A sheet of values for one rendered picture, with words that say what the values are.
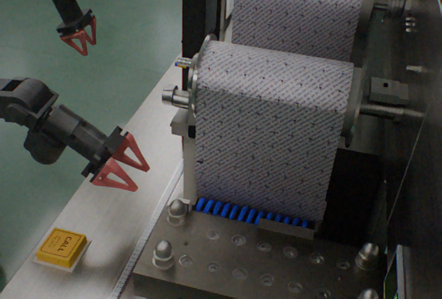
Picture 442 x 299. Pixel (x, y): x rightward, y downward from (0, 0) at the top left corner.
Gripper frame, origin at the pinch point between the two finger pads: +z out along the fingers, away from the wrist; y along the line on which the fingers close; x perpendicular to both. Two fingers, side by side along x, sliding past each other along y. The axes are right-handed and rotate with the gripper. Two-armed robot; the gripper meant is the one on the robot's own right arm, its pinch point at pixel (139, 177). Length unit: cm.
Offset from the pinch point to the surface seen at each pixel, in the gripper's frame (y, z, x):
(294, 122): -0.1, 12.7, 30.4
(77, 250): 10.2, -0.9, -15.6
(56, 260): 13.3, -3.0, -17.2
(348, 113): -0.8, 17.7, 37.2
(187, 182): -8.0, 9.3, -1.3
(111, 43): -246, -52, -159
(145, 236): 1.5, 8.8, -11.6
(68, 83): -181, -53, -159
